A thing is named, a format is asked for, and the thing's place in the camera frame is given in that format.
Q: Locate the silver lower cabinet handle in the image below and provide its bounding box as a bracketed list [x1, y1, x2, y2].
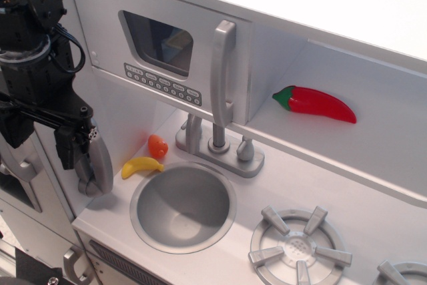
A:
[63, 247, 95, 285]

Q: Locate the yellow toy banana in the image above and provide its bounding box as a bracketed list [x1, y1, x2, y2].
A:
[121, 157, 164, 180]

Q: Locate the orange toy fruit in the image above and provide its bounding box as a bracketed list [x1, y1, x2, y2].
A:
[147, 134, 169, 159]

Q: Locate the white toy kitchen cabinet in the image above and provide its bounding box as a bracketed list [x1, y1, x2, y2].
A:
[1, 0, 426, 284]

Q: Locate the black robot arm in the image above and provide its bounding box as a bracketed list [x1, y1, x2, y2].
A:
[1, 0, 94, 170]

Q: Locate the silver microwave door handle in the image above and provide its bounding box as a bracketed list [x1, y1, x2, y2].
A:
[210, 20, 236, 127]

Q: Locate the white toy microwave door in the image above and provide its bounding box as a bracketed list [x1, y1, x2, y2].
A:
[74, 0, 251, 124]

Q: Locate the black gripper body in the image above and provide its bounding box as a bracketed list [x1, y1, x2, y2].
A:
[1, 61, 93, 148]

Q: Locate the silver toy telephone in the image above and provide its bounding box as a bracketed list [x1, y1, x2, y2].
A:
[75, 119, 113, 198]

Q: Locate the silver fridge door handle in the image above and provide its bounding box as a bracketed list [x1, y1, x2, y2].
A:
[1, 145, 37, 182]

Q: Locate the silver toy faucet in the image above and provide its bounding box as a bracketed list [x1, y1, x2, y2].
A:
[175, 114, 265, 178]

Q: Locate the red toy chili pepper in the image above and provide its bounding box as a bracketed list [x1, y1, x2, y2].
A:
[272, 85, 357, 123]

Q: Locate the silver stove burner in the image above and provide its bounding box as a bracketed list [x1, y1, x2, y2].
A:
[373, 260, 426, 285]
[248, 206, 352, 284]

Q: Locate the silver round sink bowl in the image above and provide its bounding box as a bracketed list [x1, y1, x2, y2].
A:
[129, 162, 237, 254]

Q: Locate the black cable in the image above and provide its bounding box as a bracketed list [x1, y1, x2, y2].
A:
[49, 23, 86, 74]

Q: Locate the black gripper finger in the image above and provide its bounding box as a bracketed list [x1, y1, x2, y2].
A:
[54, 125, 84, 170]

